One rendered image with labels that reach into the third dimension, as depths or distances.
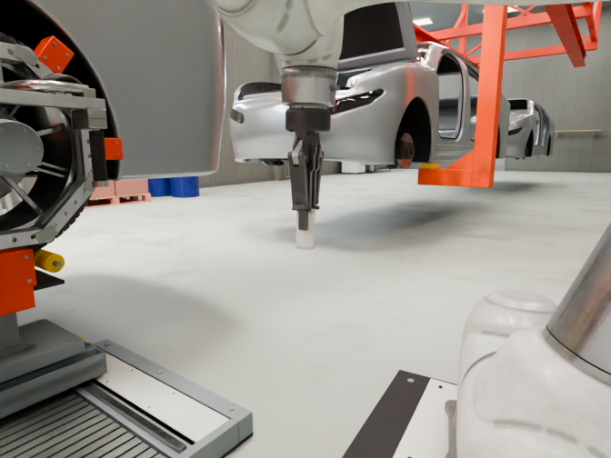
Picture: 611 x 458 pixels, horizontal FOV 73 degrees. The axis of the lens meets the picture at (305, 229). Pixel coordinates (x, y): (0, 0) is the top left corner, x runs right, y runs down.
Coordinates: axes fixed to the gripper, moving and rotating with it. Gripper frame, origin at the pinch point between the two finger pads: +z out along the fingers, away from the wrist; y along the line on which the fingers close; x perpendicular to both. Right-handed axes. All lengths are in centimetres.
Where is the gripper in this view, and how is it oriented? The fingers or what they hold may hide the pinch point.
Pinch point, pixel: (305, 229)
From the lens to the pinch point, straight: 72.2
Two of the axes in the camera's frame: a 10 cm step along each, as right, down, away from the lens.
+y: 3.1, -1.9, 9.3
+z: -0.2, 9.8, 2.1
